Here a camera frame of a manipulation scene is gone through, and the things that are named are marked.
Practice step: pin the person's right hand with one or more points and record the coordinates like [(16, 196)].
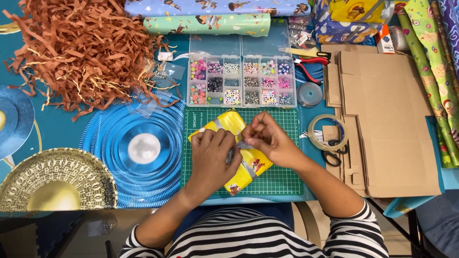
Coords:
[(276, 147)]

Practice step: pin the person's left hand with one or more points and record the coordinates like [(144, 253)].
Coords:
[(211, 161)]

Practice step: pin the silver ribbon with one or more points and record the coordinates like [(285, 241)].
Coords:
[(250, 169)]

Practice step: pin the yellow gift package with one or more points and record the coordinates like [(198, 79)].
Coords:
[(229, 122)]

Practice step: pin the green cutting mat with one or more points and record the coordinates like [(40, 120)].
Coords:
[(283, 179)]

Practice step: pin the clear adhesive tape roll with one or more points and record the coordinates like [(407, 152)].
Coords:
[(312, 138)]

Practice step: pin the black scissors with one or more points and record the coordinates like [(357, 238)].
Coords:
[(331, 159)]

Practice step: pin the clear bead organizer box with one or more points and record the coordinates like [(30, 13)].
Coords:
[(269, 86), (215, 86)]

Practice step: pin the clear thread spool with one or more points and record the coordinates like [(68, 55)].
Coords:
[(310, 95)]

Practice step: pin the teal printed table cover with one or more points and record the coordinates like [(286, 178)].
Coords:
[(136, 150)]

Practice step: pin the beige chair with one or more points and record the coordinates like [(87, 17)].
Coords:
[(308, 222)]

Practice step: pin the small clear plastic bag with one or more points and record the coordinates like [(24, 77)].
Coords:
[(172, 73), (149, 105)]

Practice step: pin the black white striped shirt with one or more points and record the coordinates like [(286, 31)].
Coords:
[(251, 236)]

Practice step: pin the cream utility knife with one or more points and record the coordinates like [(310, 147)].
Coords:
[(304, 52)]

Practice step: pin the clear bag of silver findings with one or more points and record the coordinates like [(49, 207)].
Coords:
[(299, 36)]

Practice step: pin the small white tag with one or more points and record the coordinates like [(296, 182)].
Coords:
[(165, 56)]

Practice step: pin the stack of flat cardboard boxes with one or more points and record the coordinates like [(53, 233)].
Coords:
[(391, 125)]

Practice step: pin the blue wrapped gift box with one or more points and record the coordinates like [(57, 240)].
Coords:
[(340, 32)]

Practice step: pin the mint green wrapping paper roll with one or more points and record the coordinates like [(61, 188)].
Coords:
[(215, 25)]

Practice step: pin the small white red carton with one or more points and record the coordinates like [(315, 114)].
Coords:
[(384, 41)]

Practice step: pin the blue printed wrapping paper roll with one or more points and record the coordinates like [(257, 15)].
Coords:
[(215, 7)]

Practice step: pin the yellow wrapped gift box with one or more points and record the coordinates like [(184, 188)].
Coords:
[(355, 10)]

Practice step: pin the olive green wrapping paper roll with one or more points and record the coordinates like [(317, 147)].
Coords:
[(425, 79)]

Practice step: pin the heap of brown shredded paper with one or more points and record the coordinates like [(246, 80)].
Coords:
[(82, 53)]

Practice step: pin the blue denim fabric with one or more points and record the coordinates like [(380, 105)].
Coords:
[(441, 218)]

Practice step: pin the light green wrapping paper roll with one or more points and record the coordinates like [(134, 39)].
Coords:
[(435, 46)]

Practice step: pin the purple blue wrapping paper roll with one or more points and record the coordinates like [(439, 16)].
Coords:
[(451, 21)]

